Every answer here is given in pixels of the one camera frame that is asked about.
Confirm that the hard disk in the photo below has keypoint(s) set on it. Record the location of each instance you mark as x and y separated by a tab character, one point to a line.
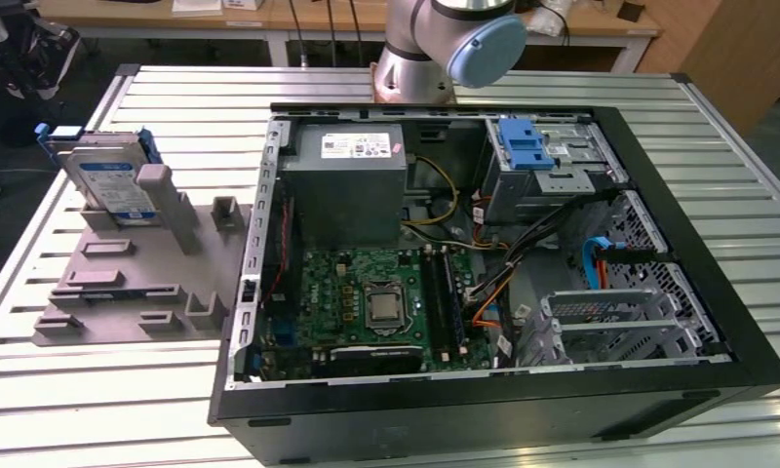
113	190

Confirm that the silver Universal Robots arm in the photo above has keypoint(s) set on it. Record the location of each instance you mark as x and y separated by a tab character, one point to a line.
416	29

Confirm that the metal disk bay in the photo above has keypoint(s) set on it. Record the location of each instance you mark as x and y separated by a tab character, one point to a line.
611	325

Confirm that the wooden desk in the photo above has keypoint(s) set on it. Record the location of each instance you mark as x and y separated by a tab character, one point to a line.
246	17

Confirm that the small white box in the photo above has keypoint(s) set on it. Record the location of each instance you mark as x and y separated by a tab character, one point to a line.
244	4

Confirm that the grey parts rack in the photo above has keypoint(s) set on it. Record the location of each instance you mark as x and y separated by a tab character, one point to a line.
142	273

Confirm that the grey power supply unit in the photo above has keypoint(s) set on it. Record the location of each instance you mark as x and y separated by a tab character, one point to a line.
344	205

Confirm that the green motherboard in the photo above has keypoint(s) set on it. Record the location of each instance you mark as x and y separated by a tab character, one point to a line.
337	273

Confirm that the CPU socket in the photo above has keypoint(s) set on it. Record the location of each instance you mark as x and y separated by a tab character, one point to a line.
382	286

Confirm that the silver CPU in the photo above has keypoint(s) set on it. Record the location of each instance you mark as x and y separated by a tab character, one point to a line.
384	308

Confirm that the blue drive latch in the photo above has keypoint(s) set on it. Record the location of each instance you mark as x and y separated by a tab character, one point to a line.
523	146

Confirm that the black RAM slot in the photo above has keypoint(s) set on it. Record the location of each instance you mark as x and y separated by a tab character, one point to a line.
433	302
456	312

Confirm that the black graphics card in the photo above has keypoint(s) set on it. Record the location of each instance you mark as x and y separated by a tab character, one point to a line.
370	358

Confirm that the metal optical drive cage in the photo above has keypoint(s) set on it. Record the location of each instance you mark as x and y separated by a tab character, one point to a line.
559	183

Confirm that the black open PC case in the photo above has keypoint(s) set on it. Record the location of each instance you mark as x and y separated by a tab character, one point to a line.
429	419

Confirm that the brown wooden cabinet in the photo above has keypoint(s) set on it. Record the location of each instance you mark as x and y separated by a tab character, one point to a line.
741	58

